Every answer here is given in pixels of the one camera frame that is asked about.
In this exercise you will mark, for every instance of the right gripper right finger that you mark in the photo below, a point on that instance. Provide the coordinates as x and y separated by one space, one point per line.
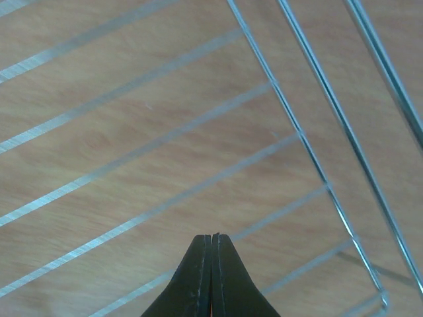
233 291

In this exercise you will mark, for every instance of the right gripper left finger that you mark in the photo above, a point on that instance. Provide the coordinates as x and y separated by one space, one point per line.
188 293

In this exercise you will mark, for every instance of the wire dish rack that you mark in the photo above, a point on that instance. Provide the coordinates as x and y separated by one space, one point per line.
128 127

